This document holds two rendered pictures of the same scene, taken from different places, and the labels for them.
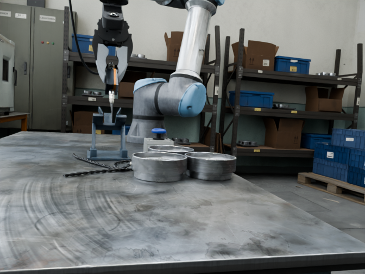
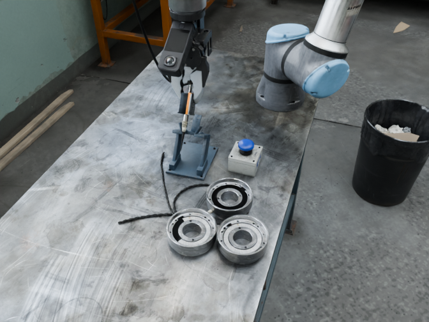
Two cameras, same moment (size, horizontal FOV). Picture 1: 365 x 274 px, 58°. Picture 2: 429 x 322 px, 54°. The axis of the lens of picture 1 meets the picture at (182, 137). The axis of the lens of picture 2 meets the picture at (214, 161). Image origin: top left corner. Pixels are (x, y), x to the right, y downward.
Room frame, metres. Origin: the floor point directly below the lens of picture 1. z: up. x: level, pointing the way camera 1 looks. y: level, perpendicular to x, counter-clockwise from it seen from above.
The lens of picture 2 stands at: (0.17, -0.31, 1.52)
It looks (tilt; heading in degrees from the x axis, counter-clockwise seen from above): 41 degrees down; 33
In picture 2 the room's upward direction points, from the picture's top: straight up
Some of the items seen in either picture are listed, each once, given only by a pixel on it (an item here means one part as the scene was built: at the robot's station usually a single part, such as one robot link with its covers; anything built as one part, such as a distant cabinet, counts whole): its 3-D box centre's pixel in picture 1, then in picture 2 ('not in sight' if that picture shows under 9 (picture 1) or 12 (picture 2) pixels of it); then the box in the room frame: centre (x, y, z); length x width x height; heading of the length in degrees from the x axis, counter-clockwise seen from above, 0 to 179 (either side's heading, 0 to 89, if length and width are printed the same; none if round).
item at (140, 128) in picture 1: (148, 128); (281, 84); (1.22, 0.13, 0.85); 0.15 x 0.15 x 0.10
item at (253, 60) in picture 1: (253, 57); not in sight; (4.69, -0.92, 1.69); 0.59 x 0.41 x 0.38; 109
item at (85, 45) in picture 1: (94, 48); not in sight; (4.18, 1.17, 1.61); 0.52 x 0.38 x 0.22; 107
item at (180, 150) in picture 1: (170, 157); (229, 199); (0.75, 0.02, 0.82); 0.10 x 0.10 x 0.04
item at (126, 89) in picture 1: (133, 85); not in sight; (4.29, 0.67, 1.19); 0.52 x 0.42 x 0.38; 104
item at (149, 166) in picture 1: (159, 166); (191, 232); (0.62, 0.04, 0.82); 0.10 x 0.10 x 0.04
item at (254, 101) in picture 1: (250, 99); not in sight; (4.69, -0.92, 1.11); 0.52 x 0.38 x 0.22; 104
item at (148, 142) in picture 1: (157, 147); (246, 156); (0.89, 0.07, 0.82); 0.08 x 0.07 x 0.05; 14
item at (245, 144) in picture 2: (158, 137); (246, 150); (0.89, 0.06, 0.85); 0.04 x 0.04 x 0.05
